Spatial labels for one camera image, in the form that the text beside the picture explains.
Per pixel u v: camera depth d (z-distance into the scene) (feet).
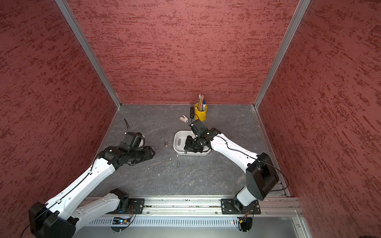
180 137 3.20
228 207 2.42
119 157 1.73
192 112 3.80
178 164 2.91
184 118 3.61
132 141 1.94
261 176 1.41
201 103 3.43
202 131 2.11
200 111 3.41
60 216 1.27
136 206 2.42
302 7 2.33
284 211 2.44
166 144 3.19
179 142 3.20
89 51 2.87
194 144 2.31
